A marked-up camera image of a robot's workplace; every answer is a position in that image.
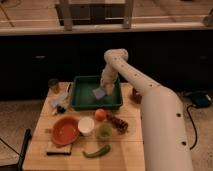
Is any dark blue device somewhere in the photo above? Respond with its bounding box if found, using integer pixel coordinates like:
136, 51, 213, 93
190, 92, 212, 108

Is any crumpled plastic bag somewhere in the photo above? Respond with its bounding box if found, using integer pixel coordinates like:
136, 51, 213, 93
48, 92, 68, 108

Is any green chili pepper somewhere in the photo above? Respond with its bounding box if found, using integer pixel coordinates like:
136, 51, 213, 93
82, 145, 111, 158

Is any orange fruit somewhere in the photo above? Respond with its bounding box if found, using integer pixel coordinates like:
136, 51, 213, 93
95, 109, 107, 121

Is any dark grape bunch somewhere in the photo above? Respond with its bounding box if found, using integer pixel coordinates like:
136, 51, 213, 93
107, 114, 128, 134

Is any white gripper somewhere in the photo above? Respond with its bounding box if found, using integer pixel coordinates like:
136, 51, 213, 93
100, 66, 118, 95

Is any white cup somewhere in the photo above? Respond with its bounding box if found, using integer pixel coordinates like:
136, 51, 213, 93
78, 117, 95, 136

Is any orange bowl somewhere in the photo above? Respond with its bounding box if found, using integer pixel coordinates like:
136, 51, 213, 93
51, 116, 80, 146

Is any black cable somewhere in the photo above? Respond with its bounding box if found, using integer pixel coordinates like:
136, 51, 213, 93
185, 104, 199, 151

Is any glass jar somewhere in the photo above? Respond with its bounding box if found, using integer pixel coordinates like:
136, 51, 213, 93
48, 79, 60, 94

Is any green plastic tray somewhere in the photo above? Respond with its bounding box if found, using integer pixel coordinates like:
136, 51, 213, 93
70, 75, 123, 110

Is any green cup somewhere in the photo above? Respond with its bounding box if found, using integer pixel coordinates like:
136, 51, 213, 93
96, 123, 112, 141

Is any grey-blue sponge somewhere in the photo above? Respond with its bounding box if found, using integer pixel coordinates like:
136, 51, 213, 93
93, 86, 107, 100

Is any wooden chair frame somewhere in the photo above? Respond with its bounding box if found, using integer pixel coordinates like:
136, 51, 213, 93
55, 0, 134, 31

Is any red apple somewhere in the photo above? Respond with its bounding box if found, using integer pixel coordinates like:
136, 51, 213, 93
132, 88, 142, 104

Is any dark rectangular sponge block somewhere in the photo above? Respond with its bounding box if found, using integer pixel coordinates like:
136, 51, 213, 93
46, 142, 72, 155

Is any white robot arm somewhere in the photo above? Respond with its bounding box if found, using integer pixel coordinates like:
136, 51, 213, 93
101, 49, 193, 171

